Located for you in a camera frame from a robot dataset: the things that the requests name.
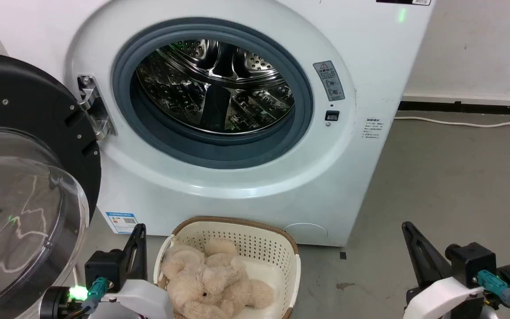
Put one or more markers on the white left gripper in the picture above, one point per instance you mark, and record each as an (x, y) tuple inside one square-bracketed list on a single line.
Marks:
[(144, 299)]

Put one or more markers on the beige plush teddy bear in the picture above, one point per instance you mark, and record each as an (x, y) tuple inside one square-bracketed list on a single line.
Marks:
[(210, 292)]

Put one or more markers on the metal door hinge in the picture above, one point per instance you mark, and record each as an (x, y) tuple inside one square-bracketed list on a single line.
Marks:
[(94, 106)]

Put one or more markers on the cream perforated laundry basket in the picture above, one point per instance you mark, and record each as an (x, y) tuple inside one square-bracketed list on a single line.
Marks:
[(255, 243)]

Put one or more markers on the grey warning sticker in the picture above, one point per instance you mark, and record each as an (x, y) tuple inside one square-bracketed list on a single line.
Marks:
[(329, 80)]

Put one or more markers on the blue white energy label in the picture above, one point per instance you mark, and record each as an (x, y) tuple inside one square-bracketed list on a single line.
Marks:
[(122, 222)]

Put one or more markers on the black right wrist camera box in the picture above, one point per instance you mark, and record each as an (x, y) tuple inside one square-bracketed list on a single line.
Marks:
[(472, 263)]

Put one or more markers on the white text sticker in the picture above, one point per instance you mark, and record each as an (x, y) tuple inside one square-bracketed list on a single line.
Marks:
[(372, 128)]

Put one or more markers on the round drain filter cover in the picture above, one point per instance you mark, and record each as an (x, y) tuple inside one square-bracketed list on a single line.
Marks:
[(306, 232)]

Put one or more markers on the grey rubber door gasket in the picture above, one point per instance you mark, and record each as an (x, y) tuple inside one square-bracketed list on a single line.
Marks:
[(219, 148)]

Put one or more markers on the white front-load washing machine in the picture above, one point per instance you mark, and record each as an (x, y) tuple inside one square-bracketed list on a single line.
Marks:
[(361, 40)]

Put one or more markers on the washer door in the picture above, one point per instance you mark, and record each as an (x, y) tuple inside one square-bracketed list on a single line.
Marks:
[(20, 102)]

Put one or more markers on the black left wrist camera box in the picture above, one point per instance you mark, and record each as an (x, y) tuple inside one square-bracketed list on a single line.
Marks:
[(104, 268)]

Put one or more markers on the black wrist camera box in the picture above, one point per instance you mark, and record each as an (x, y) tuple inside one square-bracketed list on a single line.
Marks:
[(472, 263), (104, 268)]

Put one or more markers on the steel washing machine drum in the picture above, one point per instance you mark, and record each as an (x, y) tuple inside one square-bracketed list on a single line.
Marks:
[(215, 88)]

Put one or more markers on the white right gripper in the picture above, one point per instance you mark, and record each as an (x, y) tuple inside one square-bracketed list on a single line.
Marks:
[(441, 297)]

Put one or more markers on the beige plush toy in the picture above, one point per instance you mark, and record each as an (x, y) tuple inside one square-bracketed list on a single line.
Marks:
[(202, 252)]

